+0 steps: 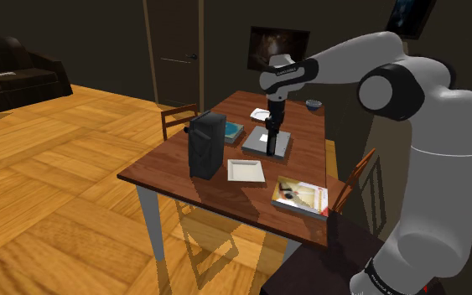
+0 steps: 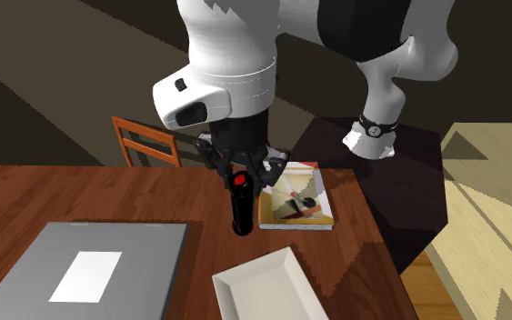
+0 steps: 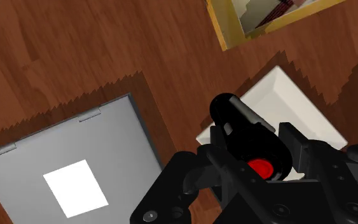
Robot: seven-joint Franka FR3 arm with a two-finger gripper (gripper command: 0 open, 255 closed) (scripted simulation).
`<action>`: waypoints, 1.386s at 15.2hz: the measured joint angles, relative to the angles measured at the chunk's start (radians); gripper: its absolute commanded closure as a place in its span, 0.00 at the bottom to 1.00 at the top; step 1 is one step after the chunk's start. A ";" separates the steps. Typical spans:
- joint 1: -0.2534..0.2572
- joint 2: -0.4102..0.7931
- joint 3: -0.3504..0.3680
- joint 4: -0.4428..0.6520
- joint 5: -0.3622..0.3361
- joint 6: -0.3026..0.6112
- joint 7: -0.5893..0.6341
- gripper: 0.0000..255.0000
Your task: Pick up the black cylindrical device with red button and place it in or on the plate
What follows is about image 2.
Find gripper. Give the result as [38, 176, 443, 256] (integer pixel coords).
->
[194, 107, 291, 197]

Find book with abstract cover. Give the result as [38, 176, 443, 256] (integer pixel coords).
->
[257, 161, 336, 232]

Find orange wooden chair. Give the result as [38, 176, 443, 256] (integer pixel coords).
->
[111, 115, 184, 168]

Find white rectangular plate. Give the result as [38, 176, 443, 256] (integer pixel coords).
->
[211, 245, 330, 320]

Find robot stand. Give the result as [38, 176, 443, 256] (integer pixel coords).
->
[289, 115, 450, 275]

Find brown wooden table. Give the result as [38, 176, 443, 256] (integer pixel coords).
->
[0, 165, 420, 320]

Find grey closed laptop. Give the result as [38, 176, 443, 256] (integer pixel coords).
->
[0, 221, 190, 320]

